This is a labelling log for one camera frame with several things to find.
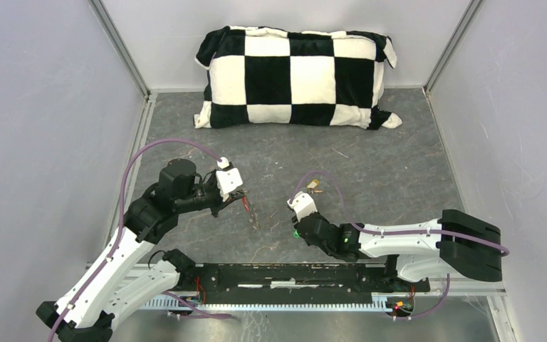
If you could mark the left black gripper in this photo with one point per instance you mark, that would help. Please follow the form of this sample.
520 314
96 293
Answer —
232 197

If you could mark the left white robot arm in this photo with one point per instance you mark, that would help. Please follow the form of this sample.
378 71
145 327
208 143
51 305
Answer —
97 304

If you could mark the red key tag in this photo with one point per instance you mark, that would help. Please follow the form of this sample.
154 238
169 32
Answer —
246 204

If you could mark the black and white checkered pillow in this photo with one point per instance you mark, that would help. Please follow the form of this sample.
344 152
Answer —
269 75

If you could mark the yellow tagged key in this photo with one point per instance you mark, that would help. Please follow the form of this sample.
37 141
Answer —
312 187

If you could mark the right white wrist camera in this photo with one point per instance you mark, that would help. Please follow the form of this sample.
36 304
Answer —
302 205

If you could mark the white slotted cable duct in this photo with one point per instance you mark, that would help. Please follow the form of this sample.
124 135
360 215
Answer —
373 304

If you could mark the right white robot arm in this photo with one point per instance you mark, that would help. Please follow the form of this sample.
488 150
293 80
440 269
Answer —
455 243

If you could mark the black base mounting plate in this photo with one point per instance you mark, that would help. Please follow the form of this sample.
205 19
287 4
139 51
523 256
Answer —
287 284

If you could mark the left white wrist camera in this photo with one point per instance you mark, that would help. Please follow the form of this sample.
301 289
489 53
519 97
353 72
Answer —
228 181

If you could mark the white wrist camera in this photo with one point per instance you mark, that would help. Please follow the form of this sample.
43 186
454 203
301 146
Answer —
302 205
228 181

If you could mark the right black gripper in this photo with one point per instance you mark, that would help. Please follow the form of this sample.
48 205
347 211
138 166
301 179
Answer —
315 216

